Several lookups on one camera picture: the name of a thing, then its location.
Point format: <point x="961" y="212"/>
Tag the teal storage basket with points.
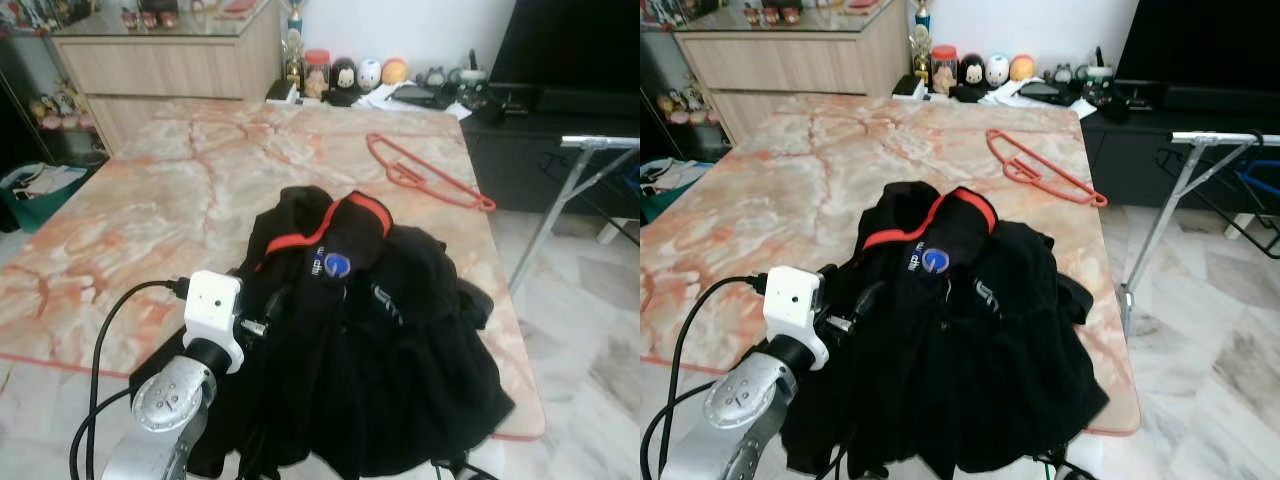
<point x="665" y="195"/>
<point x="40" y="205"/>

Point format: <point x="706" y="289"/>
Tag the black round plush toy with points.
<point x="972" y="73"/>
<point x="344" y="78"/>

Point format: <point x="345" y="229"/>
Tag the white small box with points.
<point x="909" y="87"/>
<point x="282" y="92"/>

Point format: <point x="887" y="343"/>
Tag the orange ball toy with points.
<point x="1022" y="68"/>
<point x="395" y="71"/>

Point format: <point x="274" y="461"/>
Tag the white paper stack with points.
<point x="1000" y="96"/>
<point x="375" y="100"/>

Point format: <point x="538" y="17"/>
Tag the black pouch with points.
<point x="415" y="96"/>
<point x="1042" y="92"/>

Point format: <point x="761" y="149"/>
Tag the light wood cabinet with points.
<point x="170" y="75"/>
<point x="800" y="70"/>

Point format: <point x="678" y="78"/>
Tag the gold trophy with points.
<point x="293" y="50"/>
<point x="923" y="45"/>

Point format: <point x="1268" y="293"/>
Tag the black shirt red collar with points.
<point x="955" y="240"/>
<point x="345" y="245"/>

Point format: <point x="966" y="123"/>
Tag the small grey figurine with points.
<point x="1063" y="74"/>
<point x="436" y="79"/>

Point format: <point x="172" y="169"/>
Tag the blue plastic hanger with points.
<point x="1260" y="178"/>

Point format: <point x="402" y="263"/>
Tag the black flat television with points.
<point x="570" y="40"/>
<point x="1200" y="40"/>

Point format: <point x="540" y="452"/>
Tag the black TV console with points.
<point x="1130" y="160"/>
<point x="520" y="170"/>

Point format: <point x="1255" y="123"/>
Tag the red plastic hanger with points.
<point x="488" y="204"/>
<point x="1100" y="200"/>

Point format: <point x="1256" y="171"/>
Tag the red lid jar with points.
<point x="316" y="75"/>
<point x="945" y="70"/>

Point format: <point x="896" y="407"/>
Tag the black clothes pile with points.
<point x="400" y="370"/>
<point x="1010" y="370"/>

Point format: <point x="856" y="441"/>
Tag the white egg toy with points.
<point x="370" y="75"/>
<point x="997" y="71"/>

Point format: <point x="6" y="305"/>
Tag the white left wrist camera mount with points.
<point x="212" y="300"/>
<point x="792" y="295"/>

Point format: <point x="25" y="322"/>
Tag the glass display cabinet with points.
<point x="660" y="60"/>
<point x="30" y="70"/>

